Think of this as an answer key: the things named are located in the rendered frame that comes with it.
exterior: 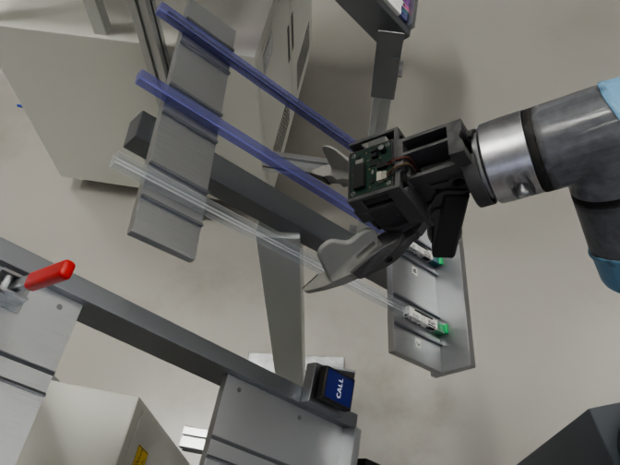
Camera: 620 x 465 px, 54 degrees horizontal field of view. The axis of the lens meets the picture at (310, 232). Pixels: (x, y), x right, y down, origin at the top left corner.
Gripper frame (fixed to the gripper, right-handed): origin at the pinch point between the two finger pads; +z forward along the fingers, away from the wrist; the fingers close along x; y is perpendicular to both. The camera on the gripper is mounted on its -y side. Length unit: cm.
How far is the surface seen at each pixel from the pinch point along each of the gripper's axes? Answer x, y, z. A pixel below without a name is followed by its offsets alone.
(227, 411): 16.5, -5.1, 12.8
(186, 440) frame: 7, -42, 53
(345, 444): 16.4, -22.3, 7.6
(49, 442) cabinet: 16, -9, 49
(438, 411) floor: -11, -98, 23
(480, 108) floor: -116, -109, 6
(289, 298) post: -7.7, -24.7, 19.7
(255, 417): 16.3, -8.9, 11.8
